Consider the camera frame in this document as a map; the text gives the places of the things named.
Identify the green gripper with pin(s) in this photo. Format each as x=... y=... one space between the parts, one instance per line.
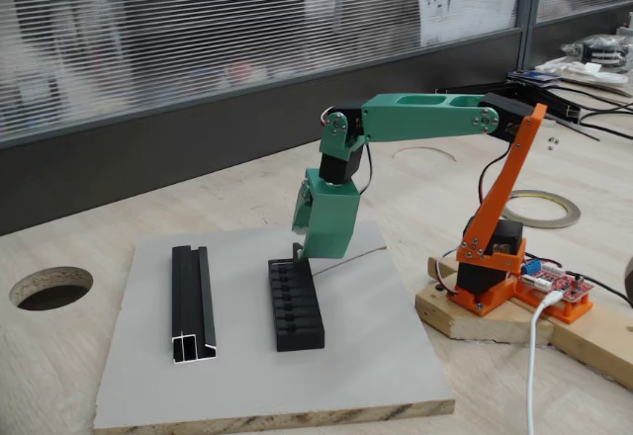
x=330 y=222

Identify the black slotted plastic block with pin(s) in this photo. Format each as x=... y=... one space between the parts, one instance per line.
x=297 y=338

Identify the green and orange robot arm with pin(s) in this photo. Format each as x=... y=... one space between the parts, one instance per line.
x=420 y=118

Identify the dark aluminium profile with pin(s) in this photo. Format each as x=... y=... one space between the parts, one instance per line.
x=180 y=296

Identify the grey topped wooden board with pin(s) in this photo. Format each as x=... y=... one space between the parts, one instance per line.
x=247 y=380

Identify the wooden base block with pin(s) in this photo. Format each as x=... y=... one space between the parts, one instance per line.
x=484 y=328

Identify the flat tape roll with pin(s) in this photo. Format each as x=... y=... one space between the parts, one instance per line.
x=539 y=224

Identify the red controller board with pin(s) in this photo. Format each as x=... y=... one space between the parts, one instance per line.
x=569 y=287

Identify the black aluminium extrusion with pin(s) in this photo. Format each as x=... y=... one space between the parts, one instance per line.
x=549 y=101

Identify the blue card stack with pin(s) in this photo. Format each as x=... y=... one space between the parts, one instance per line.
x=534 y=76

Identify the printed paper sheet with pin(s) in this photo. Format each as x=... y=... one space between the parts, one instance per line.
x=465 y=0

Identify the long wooden base plank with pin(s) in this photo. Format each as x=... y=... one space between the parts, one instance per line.
x=603 y=336

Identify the dark round object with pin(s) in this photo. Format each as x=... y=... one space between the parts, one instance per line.
x=629 y=282

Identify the black and white device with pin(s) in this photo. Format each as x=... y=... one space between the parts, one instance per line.
x=598 y=52

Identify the grey window frame post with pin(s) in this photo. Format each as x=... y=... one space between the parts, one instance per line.
x=529 y=10

